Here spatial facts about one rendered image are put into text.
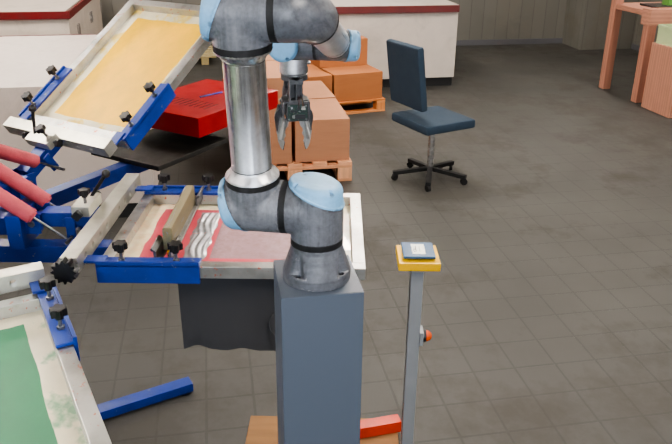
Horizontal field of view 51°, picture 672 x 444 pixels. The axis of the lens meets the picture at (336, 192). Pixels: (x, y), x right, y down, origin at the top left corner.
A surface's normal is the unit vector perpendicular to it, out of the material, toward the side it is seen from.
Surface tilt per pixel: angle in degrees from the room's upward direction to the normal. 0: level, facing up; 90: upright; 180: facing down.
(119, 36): 32
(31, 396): 0
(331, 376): 90
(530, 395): 0
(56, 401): 0
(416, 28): 90
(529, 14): 90
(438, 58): 90
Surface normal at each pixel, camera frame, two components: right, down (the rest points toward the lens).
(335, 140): 0.18, 0.37
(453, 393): 0.01, -0.93
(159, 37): -0.26, -0.62
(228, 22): -0.15, 0.48
